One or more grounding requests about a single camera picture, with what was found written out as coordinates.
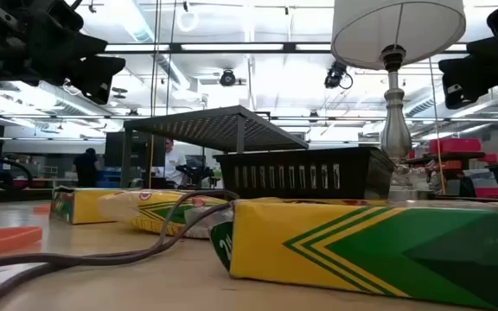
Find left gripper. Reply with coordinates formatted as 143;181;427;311
0;25;127;105

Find grey cable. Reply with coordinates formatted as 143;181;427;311
0;188;240;310

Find person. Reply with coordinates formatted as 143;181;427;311
162;136;188;187
72;147;102;189

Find yellow green Crayola crayon box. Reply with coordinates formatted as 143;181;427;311
208;197;498;311

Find black ceiling camera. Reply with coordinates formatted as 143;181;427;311
323;60;354;91

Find black overhead camera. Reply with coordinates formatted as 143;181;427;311
219;68;237;87

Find overhead frame light bar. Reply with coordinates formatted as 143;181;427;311
101;41;469;54

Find grey perforated metal riser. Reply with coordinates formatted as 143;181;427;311
120;105;310;191

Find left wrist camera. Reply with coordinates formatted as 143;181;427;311
36;0;85;35

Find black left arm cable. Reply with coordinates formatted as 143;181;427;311
0;98;35;191

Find white cable loop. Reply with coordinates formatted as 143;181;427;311
176;9;200;34

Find green yellow card box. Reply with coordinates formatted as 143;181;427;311
48;185;123;225

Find white shade silver lamp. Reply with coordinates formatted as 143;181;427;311
330;0;467;202

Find yellow hanging cable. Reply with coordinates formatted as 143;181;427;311
148;133;156;190
428;55;448;195

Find red storage bin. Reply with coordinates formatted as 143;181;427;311
475;186;498;200
429;137;482;156

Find small crayon pack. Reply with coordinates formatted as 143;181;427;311
96;188;233;240

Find dark background table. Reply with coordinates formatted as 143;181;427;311
404;150;488;168

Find black table frame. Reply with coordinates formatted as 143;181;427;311
0;185;498;204

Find blue storage bins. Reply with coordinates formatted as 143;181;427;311
97;168;123;189

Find black hanging cable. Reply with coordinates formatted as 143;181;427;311
150;0;162;117
165;0;178;116

